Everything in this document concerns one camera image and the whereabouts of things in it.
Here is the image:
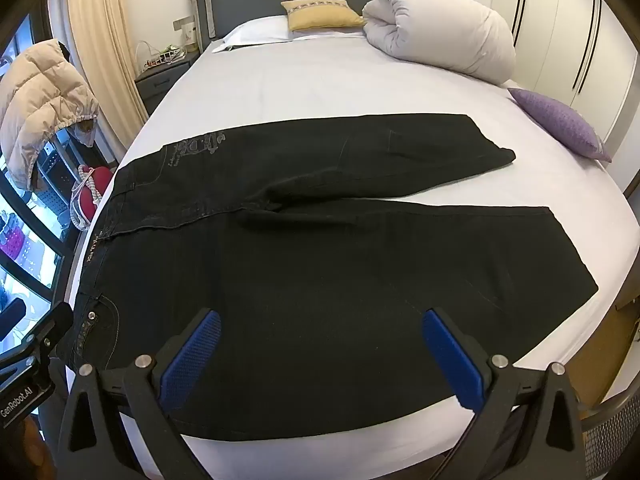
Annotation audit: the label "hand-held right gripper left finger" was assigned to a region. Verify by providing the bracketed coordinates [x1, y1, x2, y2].
[52, 308, 222, 480]

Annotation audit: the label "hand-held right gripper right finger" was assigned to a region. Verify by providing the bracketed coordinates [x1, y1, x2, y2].
[422, 307, 586, 480]

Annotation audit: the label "black pants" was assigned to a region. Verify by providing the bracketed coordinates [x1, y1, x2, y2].
[55, 114, 599, 443]

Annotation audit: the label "window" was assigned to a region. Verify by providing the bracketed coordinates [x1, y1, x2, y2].
[0, 10, 86, 311]

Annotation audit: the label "grey mesh chair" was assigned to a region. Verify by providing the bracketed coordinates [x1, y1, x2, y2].
[582, 387, 640, 480]

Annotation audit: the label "purple cushion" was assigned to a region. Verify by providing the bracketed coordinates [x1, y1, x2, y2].
[507, 87, 613, 162]

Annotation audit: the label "grey nightstand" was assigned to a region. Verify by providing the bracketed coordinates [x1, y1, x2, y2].
[135, 52, 201, 116]

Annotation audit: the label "beige puffer jacket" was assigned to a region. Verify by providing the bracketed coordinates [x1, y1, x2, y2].
[0, 39, 100, 191]

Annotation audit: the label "bed with white sheet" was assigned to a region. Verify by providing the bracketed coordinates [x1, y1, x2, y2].
[37, 30, 640, 480]

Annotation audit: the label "white rolled duvet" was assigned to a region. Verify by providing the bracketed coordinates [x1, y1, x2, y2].
[361, 0, 517, 86]

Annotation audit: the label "white pillow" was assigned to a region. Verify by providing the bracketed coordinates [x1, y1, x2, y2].
[220, 15, 366, 46]

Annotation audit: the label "cream curtain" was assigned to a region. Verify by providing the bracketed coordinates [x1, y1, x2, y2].
[66, 0, 151, 161]

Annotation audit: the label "white wardrobe doors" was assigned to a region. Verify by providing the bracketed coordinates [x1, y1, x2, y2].
[450, 0, 640, 146]

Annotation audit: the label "yellow pillow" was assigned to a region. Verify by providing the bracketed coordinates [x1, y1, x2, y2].
[281, 0, 367, 32]

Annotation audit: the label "red bag with white cord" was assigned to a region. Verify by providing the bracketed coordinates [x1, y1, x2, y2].
[70, 165, 115, 231]

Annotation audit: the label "white wire basket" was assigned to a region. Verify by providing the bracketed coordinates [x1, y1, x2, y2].
[145, 46, 186, 68]

